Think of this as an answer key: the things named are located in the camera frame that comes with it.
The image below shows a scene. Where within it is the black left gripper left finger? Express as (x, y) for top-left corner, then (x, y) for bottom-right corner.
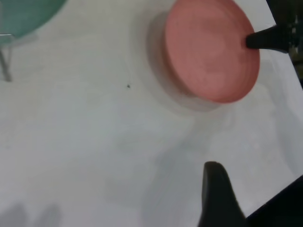
(198, 161), (248, 227)

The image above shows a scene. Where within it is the metal wire plate rack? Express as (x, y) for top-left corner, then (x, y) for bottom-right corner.
(0, 33), (13, 82)

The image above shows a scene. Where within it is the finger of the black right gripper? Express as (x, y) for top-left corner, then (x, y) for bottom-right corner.
(245, 25), (291, 54)

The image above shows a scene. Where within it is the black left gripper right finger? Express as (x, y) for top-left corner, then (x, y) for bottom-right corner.
(245, 174), (303, 227)

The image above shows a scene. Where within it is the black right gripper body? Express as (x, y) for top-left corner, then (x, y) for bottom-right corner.
(276, 14), (303, 55)

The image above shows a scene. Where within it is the green round plate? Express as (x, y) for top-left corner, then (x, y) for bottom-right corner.
(0, 0), (68, 45)

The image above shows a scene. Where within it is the pink round plate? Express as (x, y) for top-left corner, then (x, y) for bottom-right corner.
(162, 0), (261, 104)

